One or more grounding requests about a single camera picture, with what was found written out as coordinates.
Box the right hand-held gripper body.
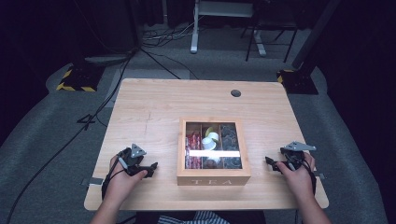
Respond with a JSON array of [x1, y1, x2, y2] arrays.
[[279, 141, 318, 172]]

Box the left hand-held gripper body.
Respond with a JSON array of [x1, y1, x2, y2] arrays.
[[116, 143, 148, 177]]

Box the wooden tea box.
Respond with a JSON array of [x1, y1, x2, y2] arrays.
[[176, 117, 252, 187]]

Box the person's right hand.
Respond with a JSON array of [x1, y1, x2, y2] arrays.
[[276, 152, 317, 203]]

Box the person's left hand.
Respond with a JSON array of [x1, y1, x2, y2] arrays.
[[105, 154, 149, 203]]

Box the red stick packet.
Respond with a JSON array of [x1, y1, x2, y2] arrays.
[[196, 130, 203, 170], [185, 131, 192, 170], [190, 130, 198, 170]]

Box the pile of dark capsules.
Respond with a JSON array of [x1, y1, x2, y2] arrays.
[[219, 123, 243, 170]]

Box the brown coffee capsule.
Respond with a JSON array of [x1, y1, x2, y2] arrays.
[[203, 157, 220, 170]]

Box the striped shirt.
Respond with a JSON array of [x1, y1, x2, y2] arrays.
[[156, 210, 232, 224]]

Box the black base with hazard tape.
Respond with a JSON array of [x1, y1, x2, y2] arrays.
[[55, 63, 106, 93], [276, 68, 319, 95]]

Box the grey flat stand base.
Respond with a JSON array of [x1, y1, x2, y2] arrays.
[[84, 54, 133, 65]]

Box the black metal chair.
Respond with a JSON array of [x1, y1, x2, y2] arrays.
[[240, 17, 299, 63]]

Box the dark slanted stand pole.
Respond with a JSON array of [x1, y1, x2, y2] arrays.
[[291, 0, 343, 71]]

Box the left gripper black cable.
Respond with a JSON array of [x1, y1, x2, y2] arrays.
[[101, 151, 129, 201]]

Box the long black floor cable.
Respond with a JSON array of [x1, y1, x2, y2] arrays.
[[5, 48, 139, 224]]

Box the thin black floor cable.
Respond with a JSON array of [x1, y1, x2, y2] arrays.
[[139, 47, 200, 81]]

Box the bundle of floor cables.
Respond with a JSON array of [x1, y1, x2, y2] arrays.
[[140, 21, 201, 49]]

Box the white desk frame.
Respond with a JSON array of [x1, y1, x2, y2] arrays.
[[190, 0, 268, 58]]

